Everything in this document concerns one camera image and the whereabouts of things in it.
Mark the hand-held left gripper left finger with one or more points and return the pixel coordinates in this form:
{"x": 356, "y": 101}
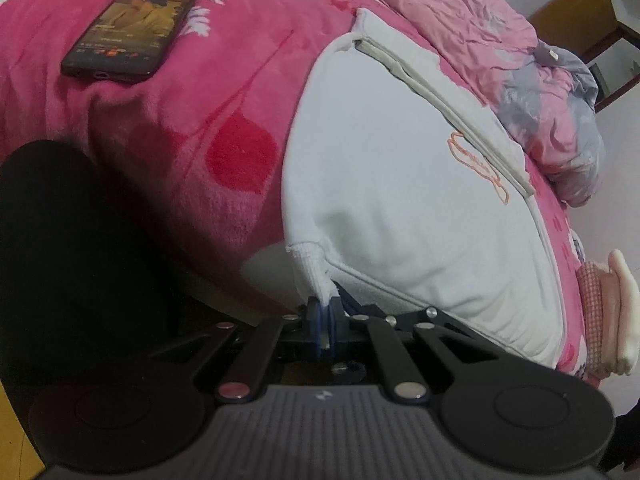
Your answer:
{"x": 316, "y": 332}

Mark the pink grey floral duvet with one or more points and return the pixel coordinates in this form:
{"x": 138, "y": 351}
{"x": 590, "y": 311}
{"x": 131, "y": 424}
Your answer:
{"x": 475, "y": 35}

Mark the pink checkered folded cloth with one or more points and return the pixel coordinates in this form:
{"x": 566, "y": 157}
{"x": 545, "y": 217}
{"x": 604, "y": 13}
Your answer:
{"x": 592, "y": 310}

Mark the person's black trousers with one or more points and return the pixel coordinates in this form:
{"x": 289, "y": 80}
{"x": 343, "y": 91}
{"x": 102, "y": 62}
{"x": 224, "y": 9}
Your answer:
{"x": 75, "y": 260}

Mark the black smartphone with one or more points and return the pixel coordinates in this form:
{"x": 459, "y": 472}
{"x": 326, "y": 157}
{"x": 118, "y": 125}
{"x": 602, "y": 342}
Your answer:
{"x": 130, "y": 30}

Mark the white sweatshirt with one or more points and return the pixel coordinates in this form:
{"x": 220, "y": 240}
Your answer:
{"x": 400, "y": 210}

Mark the wooden door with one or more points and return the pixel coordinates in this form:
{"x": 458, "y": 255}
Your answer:
{"x": 575, "y": 15}

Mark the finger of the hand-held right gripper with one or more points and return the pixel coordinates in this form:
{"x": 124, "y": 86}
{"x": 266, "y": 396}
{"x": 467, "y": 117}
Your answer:
{"x": 415, "y": 316}

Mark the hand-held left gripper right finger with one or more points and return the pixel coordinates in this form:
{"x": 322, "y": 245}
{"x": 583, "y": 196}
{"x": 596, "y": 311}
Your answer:
{"x": 336, "y": 332}

